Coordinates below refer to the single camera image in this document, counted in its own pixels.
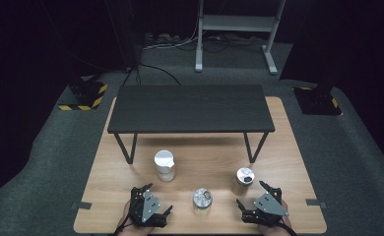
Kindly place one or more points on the yellow-black striped stand base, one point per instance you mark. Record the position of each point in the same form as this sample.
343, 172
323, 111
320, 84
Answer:
318, 101
85, 95

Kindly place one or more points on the person's left hand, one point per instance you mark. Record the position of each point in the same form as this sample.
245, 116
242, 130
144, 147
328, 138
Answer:
125, 213

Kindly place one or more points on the dark stand pole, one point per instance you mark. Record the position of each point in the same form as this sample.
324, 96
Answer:
127, 36

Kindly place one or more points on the black raised shelf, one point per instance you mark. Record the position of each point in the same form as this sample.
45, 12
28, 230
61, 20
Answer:
190, 108

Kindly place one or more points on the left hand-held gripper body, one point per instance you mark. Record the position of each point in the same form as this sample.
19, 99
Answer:
150, 205

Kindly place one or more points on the silver-lidded jar of yellow powder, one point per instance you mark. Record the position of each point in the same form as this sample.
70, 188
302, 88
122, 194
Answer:
202, 198

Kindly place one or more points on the grey tape strip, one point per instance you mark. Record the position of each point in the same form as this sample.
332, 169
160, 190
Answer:
316, 203
81, 205

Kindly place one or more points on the person's right hand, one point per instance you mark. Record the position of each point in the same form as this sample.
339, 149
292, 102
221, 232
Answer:
287, 224

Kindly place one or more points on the grey metal stand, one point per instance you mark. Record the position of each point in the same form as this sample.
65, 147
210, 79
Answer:
236, 23

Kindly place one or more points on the black power strip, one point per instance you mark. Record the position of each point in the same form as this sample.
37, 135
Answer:
160, 37

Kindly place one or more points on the silver-lidded jar with dark spot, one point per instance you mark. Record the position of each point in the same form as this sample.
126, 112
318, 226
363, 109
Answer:
244, 176

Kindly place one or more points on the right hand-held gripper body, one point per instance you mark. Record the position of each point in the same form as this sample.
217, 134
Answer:
269, 205

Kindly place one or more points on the white-capped glass jar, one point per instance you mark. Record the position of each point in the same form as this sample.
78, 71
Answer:
164, 162

